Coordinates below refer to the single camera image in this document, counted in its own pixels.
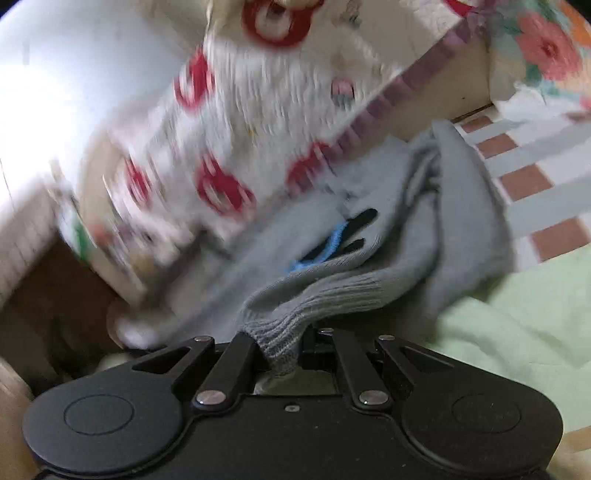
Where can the white quilt with red bears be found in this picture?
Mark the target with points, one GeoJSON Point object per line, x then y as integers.
{"type": "Point", "coordinates": [273, 90]}

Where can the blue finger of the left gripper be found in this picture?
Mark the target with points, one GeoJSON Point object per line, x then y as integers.
{"type": "Point", "coordinates": [341, 241]}

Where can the grey knit cardigan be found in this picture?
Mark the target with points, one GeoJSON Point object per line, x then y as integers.
{"type": "Point", "coordinates": [440, 234]}

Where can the colourful floral quilt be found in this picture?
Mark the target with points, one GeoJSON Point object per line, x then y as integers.
{"type": "Point", "coordinates": [539, 59]}

